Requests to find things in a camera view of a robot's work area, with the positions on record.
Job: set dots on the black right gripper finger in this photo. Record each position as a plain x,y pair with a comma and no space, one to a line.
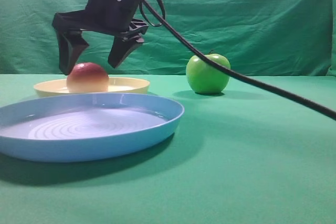
71,45

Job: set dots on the blue plastic plate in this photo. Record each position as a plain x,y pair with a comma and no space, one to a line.
86,127

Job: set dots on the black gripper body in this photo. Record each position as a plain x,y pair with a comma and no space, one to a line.
109,17

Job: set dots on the green tablecloth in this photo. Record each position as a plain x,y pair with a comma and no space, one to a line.
246,156

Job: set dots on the green apple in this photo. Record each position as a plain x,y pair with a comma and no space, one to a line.
205,79

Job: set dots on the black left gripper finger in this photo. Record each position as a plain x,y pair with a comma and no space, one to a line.
121,48

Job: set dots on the yellow plastic plate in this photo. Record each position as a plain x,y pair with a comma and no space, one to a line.
116,85

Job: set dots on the round yellow-red bread bun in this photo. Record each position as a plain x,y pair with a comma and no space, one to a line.
87,77

